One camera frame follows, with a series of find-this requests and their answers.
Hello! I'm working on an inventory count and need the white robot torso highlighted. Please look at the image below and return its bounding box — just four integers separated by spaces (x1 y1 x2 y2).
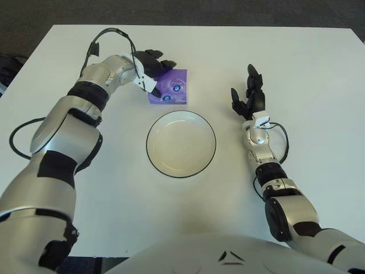
105 233 354 274

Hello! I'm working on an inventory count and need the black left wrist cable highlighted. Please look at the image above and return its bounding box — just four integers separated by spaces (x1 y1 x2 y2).
81 27 143 80

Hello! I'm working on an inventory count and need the black bag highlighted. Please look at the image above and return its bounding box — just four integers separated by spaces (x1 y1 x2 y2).
0 53 29 95

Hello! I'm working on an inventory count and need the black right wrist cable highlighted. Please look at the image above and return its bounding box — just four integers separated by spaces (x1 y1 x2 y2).
267 122 290 164

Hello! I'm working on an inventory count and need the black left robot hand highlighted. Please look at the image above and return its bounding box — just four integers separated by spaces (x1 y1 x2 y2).
135 49 177 98

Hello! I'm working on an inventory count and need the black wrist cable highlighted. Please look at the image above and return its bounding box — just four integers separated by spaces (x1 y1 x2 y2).
267 122 290 164
81 27 143 80

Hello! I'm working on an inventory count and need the black left elbow cable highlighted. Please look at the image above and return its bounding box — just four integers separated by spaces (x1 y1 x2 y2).
9 116 48 160

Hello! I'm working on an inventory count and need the white plate with black rim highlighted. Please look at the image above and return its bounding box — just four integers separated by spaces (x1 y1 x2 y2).
146 110 217 179

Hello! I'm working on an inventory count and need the purple tissue paper pack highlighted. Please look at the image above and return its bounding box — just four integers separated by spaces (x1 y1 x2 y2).
147 68 189 106

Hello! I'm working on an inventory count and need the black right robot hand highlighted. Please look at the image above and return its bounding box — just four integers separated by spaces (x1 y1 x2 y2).
230 64 266 121

